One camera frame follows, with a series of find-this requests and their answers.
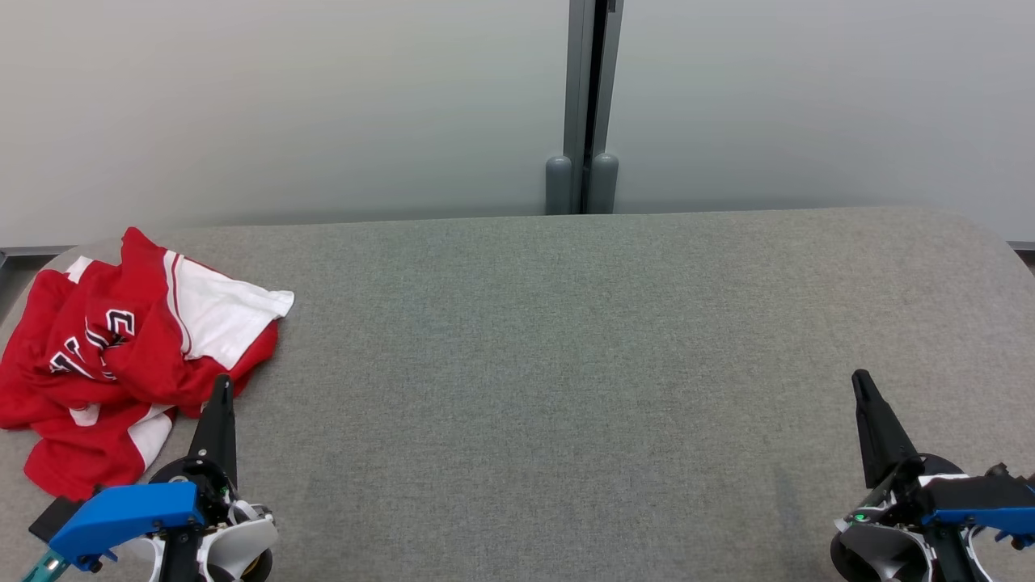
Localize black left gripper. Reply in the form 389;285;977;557
150;374;243;525

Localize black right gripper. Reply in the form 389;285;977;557
851;369;965;522

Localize red jersey with number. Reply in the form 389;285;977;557
0;227;295;429

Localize red shorts white stripes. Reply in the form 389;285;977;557
0;388;175;502

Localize blue left camera mount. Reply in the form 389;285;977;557
49;483;207;564

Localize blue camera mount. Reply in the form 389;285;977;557
49;483;207;564
922;505;1035;552

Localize blue right camera mount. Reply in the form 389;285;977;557
922;505;1035;552

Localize grey double partition post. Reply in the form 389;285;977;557
544;0;625;216

